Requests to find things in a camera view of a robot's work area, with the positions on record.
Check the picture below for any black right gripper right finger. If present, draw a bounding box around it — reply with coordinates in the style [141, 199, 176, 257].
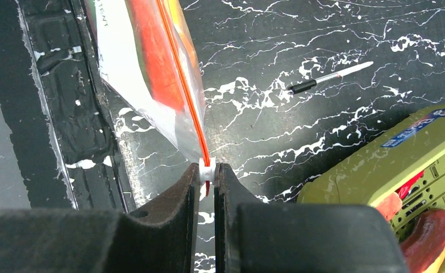
[214, 163, 409, 272]

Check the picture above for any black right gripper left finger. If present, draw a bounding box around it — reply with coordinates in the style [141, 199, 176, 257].
[0, 163, 199, 272]

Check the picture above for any clear zip top bag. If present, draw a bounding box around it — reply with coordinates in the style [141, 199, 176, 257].
[85, 1, 215, 191]

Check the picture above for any red chili pepper toy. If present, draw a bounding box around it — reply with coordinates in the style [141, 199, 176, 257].
[125, 1, 184, 111]

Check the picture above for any pink watermelon slice toy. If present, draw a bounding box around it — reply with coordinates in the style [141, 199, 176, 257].
[376, 192, 402, 222]

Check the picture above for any black and white pen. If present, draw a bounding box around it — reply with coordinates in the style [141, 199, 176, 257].
[288, 61, 374, 94]

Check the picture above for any red bell pepper toy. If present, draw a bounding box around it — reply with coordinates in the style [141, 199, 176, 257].
[396, 170, 424, 200]

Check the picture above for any orange brown papaya slice toy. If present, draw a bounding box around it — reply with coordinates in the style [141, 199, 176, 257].
[400, 209, 445, 272]

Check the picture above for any olive green plastic bin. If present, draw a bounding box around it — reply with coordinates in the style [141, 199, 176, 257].
[297, 101, 445, 273]

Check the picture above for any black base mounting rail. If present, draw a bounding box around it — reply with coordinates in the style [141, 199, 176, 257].
[0, 1, 135, 212]

